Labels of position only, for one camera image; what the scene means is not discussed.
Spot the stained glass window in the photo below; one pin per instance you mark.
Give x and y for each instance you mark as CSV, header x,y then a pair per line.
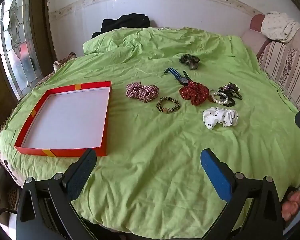
x,y
17,47

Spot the white black-dotted scrunchie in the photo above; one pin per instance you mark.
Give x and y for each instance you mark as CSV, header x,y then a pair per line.
x,y
221,117

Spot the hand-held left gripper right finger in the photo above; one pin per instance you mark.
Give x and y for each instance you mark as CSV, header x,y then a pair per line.
x,y
215,176

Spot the striped floral sofa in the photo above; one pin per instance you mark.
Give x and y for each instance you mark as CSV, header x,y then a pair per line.
x,y
287,65

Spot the red cardboard box tray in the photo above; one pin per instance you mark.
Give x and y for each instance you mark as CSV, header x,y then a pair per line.
x,y
70,120

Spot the black cloth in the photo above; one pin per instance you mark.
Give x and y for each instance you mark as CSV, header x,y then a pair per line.
x,y
126,23

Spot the white floral cloth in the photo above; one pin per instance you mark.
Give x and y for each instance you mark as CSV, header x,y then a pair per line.
x,y
277,27

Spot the black decorated hair clip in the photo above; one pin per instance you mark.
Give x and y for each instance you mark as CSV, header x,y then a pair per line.
x,y
230,88

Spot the red plaid scrunchie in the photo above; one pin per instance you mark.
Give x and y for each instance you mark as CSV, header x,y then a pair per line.
x,y
142,91

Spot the red polka dot scrunchie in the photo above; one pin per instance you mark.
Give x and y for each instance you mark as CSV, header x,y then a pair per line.
x,y
193,92

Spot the pink soft object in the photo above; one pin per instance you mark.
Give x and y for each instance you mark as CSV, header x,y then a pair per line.
x,y
293,203

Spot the beige knitted cover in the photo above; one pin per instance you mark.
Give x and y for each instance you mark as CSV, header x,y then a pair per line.
x,y
61,62

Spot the dark camouflage scrunchie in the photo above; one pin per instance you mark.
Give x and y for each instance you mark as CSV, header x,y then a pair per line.
x,y
190,61

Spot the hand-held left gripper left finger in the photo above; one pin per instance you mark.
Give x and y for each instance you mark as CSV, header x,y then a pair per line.
x,y
82,171

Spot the green bedsheet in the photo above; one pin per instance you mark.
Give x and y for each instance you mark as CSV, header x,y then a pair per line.
x,y
152,142

